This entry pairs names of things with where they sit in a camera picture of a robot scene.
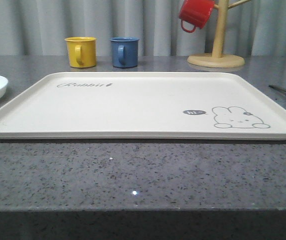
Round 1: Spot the cream rabbit serving tray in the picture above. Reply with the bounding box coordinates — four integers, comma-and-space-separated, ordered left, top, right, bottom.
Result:
0, 72, 286, 140

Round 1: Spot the blue mug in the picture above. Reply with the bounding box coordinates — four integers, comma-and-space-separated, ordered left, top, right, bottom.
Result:
110, 37, 139, 68

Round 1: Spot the yellow mug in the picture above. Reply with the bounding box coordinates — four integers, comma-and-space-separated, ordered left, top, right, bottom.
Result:
64, 37, 97, 68

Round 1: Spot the wooden mug tree stand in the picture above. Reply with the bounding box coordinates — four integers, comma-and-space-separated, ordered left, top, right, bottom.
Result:
187, 0, 250, 68

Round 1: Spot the red mug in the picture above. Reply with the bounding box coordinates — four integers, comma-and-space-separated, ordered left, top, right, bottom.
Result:
179, 0, 215, 33

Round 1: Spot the grey curtain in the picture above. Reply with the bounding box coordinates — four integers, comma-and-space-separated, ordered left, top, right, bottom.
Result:
0, 0, 286, 57

